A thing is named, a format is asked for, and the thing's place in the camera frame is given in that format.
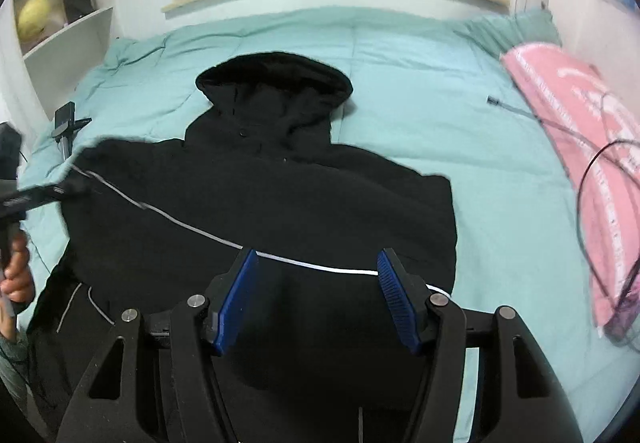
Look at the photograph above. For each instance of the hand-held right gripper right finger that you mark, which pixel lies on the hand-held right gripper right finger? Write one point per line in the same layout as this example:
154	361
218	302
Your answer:
397	305

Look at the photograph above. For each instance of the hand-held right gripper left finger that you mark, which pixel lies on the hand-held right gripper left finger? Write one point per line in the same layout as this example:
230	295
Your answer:
234	305

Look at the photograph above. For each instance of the bed with teal duvet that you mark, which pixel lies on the bed with teal duvet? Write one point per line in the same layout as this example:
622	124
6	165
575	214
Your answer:
400	123

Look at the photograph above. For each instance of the teal pillow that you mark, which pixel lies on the teal pillow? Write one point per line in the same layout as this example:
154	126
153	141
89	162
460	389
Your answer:
515	28

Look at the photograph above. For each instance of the white bookshelf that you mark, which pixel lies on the white bookshelf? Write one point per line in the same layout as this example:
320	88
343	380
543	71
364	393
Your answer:
65	30

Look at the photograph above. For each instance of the black phone tripod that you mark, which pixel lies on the black phone tripod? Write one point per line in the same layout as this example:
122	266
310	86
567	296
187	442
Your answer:
65	120

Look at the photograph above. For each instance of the black box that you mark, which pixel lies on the black box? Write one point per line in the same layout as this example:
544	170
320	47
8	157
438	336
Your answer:
76	3

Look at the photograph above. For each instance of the yellow plush ball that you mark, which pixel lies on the yellow plush ball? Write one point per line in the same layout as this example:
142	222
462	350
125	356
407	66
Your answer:
32	15

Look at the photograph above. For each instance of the person's left hand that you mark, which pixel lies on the person's left hand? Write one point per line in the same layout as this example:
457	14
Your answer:
19	273

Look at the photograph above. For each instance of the black hooded jacket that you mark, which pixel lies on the black hooded jacket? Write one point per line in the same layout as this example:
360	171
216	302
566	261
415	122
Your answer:
270	183

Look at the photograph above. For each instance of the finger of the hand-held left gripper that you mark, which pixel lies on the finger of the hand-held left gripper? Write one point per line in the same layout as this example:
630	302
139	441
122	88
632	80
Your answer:
57	193

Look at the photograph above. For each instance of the pink printed pillow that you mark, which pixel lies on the pink printed pillow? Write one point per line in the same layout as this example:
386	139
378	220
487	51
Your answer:
575	133

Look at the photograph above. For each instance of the person's left forearm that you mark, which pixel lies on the person's left forearm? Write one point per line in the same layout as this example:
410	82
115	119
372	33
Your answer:
11	363

